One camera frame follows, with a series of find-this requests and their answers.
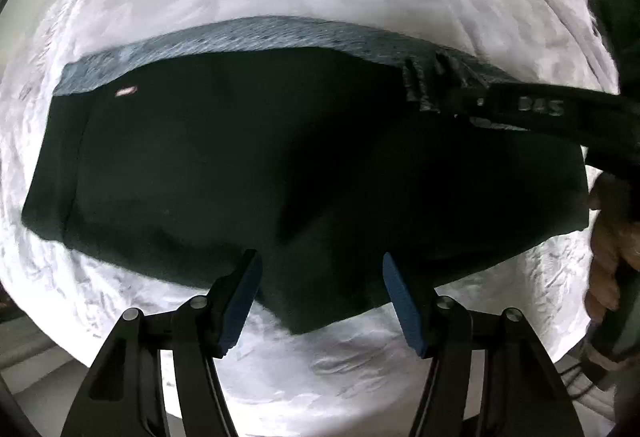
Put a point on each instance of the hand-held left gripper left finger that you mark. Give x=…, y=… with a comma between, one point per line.
x=237, y=312

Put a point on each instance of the black pants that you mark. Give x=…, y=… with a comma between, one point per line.
x=275, y=177

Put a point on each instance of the person's right hand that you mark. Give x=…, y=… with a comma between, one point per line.
x=607, y=242

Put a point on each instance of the blue floral cloth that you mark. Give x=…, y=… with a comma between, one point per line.
x=250, y=37

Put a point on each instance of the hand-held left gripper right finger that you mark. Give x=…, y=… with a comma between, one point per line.
x=405, y=312

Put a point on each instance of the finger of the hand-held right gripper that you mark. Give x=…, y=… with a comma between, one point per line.
x=457, y=69
x=419, y=87

